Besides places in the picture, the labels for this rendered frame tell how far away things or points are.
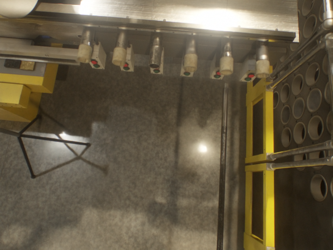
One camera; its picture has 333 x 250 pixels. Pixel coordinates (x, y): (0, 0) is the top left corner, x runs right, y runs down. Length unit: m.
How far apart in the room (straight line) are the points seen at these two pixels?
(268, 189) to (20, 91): 1.60
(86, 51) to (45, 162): 1.15
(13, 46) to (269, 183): 1.73
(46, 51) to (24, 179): 1.07
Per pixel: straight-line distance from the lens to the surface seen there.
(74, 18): 1.25
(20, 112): 2.04
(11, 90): 1.67
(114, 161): 1.96
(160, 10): 1.25
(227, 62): 1.19
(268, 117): 1.72
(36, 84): 1.62
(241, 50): 1.35
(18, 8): 0.88
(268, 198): 1.66
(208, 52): 1.35
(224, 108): 1.12
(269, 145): 1.68
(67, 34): 1.48
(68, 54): 1.51
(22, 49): 1.64
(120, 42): 1.22
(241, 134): 2.05
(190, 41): 1.21
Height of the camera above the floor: 1.92
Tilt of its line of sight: 77 degrees down
